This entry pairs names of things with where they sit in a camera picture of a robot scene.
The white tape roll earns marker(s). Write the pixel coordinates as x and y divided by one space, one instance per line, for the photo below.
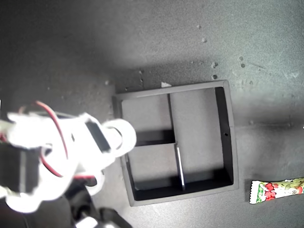
99 184
129 135

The green red snack bar wrapper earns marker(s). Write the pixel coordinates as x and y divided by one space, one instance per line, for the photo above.
270 191

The black compartment tray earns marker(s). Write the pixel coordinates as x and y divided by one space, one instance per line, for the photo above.
197 123

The small white paper scrap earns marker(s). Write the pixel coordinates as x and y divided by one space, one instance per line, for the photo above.
165 84

